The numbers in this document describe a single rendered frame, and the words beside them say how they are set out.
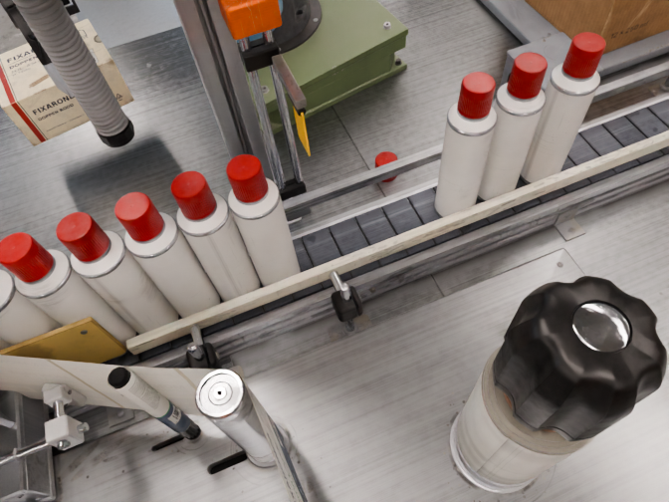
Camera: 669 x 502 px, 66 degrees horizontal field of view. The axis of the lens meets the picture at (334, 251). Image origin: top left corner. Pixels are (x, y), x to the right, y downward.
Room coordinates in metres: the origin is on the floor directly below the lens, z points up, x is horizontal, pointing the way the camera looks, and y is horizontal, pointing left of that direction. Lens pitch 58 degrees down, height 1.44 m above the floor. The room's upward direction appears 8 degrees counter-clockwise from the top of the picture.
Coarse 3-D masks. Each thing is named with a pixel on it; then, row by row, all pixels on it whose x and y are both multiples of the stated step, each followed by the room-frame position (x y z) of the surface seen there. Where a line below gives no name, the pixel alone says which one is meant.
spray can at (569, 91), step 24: (576, 48) 0.42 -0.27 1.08; (600, 48) 0.41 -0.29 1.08; (552, 72) 0.44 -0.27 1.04; (576, 72) 0.41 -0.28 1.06; (552, 96) 0.42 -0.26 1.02; (576, 96) 0.40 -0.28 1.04; (552, 120) 0.41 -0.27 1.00; (576, 120) 0.40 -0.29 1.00; (552, 144) 0.40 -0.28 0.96; (528, 168) 0.42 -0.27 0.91; (552, 168) 0.40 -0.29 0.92
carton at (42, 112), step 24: (24, 48) 0.71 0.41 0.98; (96, 48) 0.69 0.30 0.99; (0, 72) 0.67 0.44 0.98; (24, 72) 0.66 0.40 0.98; (0, 96) 0.61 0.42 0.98; (24, 96) 0.61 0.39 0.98; (48, 96) 0.61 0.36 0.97; (120, 96) 0.65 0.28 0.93; (24, 120) 0.59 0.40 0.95; (48, 120) 0.60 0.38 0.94; (72, 120) 0.62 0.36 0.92
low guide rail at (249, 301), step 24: (648, 144) 0.42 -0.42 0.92; (576, 168) 0.40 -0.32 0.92; (600, 168) 0.40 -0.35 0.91; (528, 192) 0.37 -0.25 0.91; (456, 216) 0.35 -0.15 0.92; (480, 216) 0.35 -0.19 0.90; (384, 240) 0.33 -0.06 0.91; (408, 240) 0.33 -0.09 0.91; (336, 264) 0.31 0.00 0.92; (360, 264) 0.31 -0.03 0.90; (264, 288) 0.29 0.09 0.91; (288, 288) 0.29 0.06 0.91; (216, 312) 0.27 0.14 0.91; (240, 312) 0.27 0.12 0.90; (144, 336) 0.25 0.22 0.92; (168, 336) 0.25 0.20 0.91
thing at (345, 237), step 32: (608, 128) 0.49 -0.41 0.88; (640, 128) 0.48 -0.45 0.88; (576, 160) 0.44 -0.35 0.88; (640, 160) 0.42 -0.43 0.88; (352, 224) 0.39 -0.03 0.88; (384, 224) 0.38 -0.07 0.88; (416, 224) 0.37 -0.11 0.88; (480, 224) 0.36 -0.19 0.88; (320, 256) 0.34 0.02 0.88; (320, 288) 0.30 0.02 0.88; (224, 320) 0.28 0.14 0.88; (128, 352) 0.25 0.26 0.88; (160, 352) 0.25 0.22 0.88
